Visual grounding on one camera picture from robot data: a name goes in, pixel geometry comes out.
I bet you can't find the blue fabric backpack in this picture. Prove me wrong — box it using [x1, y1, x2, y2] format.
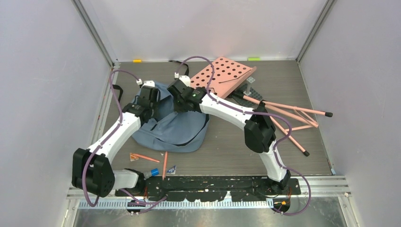
[131, 81, 210, 153]

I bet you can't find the orange pencil short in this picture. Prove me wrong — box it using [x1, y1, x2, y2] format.
[133, 153, 160, 163]

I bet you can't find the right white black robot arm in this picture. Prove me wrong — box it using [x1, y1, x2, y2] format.
[167, 79, 291, 194]

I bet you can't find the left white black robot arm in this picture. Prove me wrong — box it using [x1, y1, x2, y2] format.
[71, 85, 160, 201]

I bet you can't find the pink perforated music stand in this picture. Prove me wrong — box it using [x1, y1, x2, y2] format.
[190, 56, 333, 157]

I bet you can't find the dark grey lego plate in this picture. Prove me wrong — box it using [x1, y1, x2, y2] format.
[229, 76, 263, 107]

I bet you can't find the orange pencil long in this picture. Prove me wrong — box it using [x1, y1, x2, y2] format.
[162, 151, 168, 180]

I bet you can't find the small orange white eraser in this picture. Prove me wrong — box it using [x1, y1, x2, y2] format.
[130, 153, 139, 161]

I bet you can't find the blue grey glue stick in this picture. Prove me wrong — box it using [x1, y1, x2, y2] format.
[143, 168, 159, 180]

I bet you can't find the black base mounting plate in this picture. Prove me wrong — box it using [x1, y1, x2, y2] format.
[115, 175, 301, 202]

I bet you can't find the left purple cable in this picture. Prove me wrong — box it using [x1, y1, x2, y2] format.
[81, 69, 167, 215]

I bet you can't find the purple cable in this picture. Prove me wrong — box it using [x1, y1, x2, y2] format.
[174, 56, 312, 217]
[81, 69, 167, 215]

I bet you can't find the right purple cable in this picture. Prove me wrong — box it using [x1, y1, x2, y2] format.
[174, 56, 312, 217]

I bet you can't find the aluminium front rail frame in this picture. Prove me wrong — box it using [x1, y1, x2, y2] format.
[66, 62, 353, 210]

